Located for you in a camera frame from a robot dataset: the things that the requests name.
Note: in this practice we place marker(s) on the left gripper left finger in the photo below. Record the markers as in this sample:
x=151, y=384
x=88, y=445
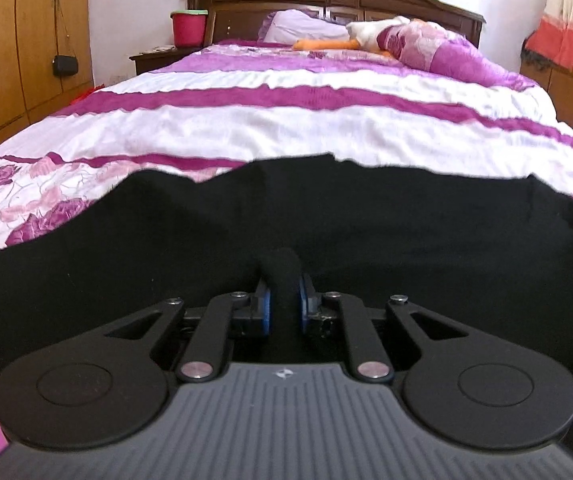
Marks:
x=261, y=306

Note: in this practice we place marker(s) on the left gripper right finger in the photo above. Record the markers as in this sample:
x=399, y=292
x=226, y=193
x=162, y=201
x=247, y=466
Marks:
x=310, y=300

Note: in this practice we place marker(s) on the black small garment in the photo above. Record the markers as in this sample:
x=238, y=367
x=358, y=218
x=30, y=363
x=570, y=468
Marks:
x=493, y=254

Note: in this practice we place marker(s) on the pink floral bed quilt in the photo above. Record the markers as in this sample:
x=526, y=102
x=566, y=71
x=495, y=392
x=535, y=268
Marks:
x=370, y=391

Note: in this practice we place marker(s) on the dark wooden nightstand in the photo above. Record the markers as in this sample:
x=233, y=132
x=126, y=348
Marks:
x=146, y=62

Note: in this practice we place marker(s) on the white goose plush toy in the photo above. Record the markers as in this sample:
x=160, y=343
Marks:
x=363, y=36

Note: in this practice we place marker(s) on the red bag on floor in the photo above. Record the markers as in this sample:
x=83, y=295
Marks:
x=84, y=95

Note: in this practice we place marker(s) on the lilac pillow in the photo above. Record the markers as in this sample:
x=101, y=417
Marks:
x=290, y=26

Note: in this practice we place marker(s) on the red plastic bucket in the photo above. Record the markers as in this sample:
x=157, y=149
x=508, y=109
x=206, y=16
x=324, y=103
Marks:
x=188, y=27

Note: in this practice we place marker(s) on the dark wooden headboard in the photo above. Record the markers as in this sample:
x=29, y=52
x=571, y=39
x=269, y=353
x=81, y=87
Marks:
x=241, y=19

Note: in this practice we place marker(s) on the small black bag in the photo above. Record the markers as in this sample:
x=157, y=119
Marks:
x=65, y=65

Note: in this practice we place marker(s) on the wooden wardrobe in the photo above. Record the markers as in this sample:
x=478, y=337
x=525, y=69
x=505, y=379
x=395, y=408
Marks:
x=32, y=32

